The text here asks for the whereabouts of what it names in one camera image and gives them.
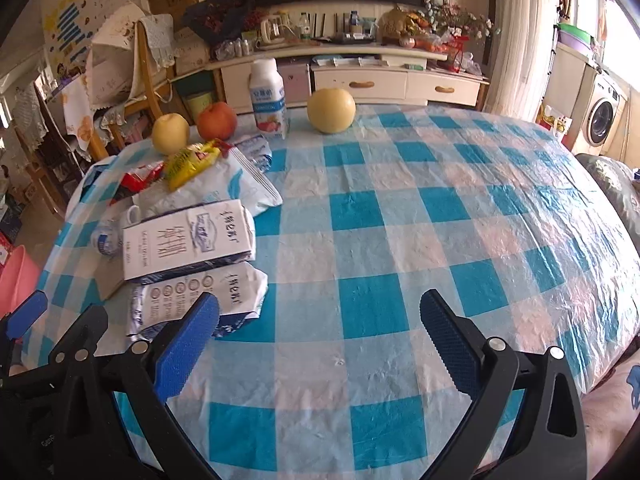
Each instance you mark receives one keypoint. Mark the pink printed blanket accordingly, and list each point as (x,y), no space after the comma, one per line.
(615,420)

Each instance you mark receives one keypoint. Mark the artificial flower arrangement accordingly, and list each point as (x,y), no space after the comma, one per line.
(450,17)

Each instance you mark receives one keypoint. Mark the white yogurt bottle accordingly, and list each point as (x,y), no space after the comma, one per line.
(267,95)

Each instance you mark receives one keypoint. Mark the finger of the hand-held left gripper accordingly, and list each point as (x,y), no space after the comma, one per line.
(27,312)
(80,330)

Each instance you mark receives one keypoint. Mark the crushed white carton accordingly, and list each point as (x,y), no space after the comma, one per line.
(235,290)

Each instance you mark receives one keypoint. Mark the colourful wall poster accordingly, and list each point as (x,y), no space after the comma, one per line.
(70,20)

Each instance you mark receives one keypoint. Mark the stacked plastic basins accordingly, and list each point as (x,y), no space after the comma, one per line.
(575,40)

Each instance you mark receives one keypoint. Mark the white washing machine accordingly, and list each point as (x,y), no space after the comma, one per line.
(605,115)

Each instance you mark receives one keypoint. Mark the grey floral cushion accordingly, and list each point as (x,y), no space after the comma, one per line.
(615,185)

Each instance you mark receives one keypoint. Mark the cream television cabinet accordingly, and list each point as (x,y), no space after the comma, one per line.
(380,82)

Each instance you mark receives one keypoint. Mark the red yellow gift bag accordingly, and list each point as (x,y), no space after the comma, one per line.
(557,125)

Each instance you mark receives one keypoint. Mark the wooden chair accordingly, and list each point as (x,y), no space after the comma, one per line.
(142,90)

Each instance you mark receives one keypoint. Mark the blue checkered tablecloth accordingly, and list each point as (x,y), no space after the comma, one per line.
(400,235)

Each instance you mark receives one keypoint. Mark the pink storage case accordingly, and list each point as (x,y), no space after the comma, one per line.
(295,82)

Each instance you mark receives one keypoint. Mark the white curtain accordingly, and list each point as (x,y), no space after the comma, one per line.
(520,35)

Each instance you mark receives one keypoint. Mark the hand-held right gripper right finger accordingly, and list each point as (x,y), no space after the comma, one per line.
(450,345)

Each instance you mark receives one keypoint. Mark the dark blue wrapped bouquet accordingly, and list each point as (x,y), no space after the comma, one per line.
(215,15)

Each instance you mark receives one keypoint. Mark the crushed clear plastic bottle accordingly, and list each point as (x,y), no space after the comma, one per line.
(107,240)

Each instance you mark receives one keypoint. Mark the blue white milk carton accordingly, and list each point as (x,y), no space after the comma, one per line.
(187,240)

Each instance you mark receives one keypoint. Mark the green waste bin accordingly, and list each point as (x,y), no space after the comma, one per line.
(200,105)

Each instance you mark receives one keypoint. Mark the pink plastic stool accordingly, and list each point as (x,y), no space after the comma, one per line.
(17,275)

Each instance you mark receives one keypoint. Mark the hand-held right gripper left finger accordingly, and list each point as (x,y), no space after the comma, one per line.
(187,345)

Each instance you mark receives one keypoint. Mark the pale green lace cloth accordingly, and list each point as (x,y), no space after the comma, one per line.
(157,40)

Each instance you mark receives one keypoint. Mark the red apple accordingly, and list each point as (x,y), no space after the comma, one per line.
(217,120)

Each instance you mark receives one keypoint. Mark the large yellow pear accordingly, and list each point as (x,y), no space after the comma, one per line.
(331,110)

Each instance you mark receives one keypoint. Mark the green label water bottle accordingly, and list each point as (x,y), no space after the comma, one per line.
(304,27)

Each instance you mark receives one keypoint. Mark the white electric kettle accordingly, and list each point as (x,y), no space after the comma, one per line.
(270,30)

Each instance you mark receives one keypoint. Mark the yellow snack packet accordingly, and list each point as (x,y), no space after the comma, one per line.
(190,162)

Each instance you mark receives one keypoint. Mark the white orange print cloth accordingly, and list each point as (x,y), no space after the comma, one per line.
(80,115)

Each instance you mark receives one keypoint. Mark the white embroidered cloth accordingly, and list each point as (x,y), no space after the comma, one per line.
(110,60)

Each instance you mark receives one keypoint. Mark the small yellow pear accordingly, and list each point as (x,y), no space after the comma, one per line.
(170,132)

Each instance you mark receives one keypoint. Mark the white wet wipes pouch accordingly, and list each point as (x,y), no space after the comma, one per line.
(235,185)

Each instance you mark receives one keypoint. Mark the red shiny wrapper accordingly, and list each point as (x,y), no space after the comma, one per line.
(142,177)

